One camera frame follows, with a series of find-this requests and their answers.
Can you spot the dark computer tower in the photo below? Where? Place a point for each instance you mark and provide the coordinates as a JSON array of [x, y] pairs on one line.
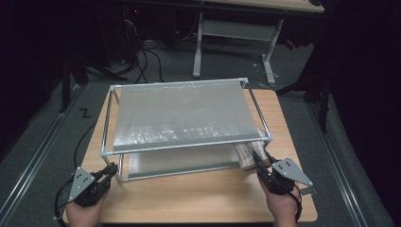
[[130, 28]]

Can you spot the person's left hand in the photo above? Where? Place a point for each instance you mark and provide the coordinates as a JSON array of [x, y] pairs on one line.
[[83, 217]]

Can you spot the black metal stand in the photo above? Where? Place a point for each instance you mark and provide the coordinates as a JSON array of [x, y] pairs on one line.
[[324, 104], [65, 85]]

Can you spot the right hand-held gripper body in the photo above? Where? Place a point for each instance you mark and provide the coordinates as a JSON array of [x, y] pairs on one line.
[[288, 171]]

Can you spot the person's right hand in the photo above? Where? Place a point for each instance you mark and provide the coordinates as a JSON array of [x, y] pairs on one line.
[[283, 209]]

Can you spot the striped beige towel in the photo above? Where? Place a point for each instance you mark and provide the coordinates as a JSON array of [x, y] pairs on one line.
[[250, 154]]

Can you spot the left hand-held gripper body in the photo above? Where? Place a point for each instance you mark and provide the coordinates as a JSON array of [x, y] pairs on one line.
[[81, 184]]

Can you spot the white-legged desk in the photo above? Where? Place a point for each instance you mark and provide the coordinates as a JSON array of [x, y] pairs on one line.
[[239, 30]]

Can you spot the metal floor rail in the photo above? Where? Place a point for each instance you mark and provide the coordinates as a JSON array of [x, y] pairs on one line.
[[34, 159], [338, 165]]

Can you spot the two-tier metal rack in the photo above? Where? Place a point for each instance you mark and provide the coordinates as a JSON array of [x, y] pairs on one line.
[[183, 110]]

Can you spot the grey tape piece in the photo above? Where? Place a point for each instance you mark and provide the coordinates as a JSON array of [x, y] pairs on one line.
[[309, 191]]

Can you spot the small red object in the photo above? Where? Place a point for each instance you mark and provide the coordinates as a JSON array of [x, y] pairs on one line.
[[290, 44]]

